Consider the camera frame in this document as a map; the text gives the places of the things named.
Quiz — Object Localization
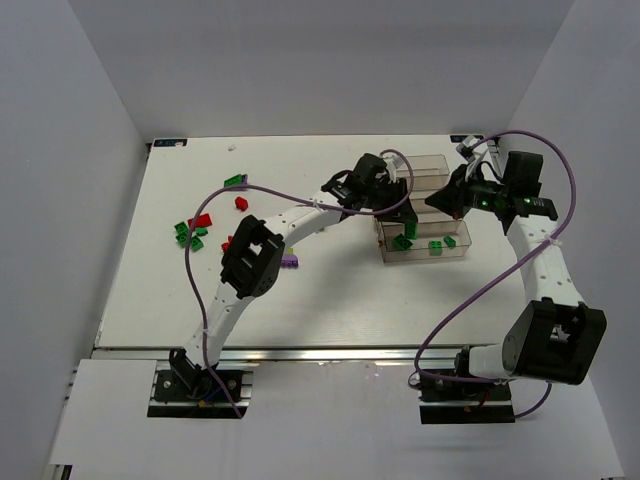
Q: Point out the small green lego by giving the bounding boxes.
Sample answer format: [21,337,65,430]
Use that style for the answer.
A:
[443,236,457,248]

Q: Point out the red lego plate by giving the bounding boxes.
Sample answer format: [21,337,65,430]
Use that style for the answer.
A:
[187,213,213,228]

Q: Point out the green square lego brick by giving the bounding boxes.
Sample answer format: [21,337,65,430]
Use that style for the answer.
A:
[174,222,189,235]

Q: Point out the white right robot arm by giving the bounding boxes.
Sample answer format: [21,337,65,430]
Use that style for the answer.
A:
[424,151,607,385]

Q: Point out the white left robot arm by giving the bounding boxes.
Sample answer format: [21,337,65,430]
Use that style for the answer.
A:
[169,149,417,393]

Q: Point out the clear bin front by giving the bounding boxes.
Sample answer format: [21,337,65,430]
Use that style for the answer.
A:
[376,221,472,263]

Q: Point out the purple lego with lime top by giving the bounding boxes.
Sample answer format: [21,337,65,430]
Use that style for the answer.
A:
[280,248,299,269]

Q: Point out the small red lego brick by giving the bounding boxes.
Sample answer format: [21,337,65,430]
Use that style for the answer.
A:
[234,196,249,212]

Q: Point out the red jagged lego pieces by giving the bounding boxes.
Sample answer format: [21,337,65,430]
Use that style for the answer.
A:
[221,236,233,253]

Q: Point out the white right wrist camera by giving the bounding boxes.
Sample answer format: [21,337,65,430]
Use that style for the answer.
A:
[455,135,480,163]

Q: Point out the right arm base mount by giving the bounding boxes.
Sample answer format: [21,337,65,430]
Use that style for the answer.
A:
[407,372,515,425]

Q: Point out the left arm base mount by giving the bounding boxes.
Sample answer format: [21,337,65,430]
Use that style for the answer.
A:
[147,362,253,420]

